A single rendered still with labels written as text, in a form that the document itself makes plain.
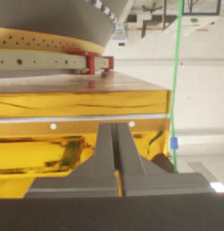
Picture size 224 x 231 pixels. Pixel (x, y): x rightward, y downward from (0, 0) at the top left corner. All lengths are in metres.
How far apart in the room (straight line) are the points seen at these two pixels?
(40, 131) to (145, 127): 0.21
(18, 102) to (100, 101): 0.15
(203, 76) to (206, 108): 1.22
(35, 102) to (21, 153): 0.11
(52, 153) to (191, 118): 6.66
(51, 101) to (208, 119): 7.06
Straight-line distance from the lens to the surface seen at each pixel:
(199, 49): 6.62
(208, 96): 6.98
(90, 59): 0.67
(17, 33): 0.55
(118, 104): 0.31
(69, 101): 0.32
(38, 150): 0.36
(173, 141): 0.32
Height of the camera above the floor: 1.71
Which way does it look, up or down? 17 degrees up
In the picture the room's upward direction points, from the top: 179 degrees clockwise
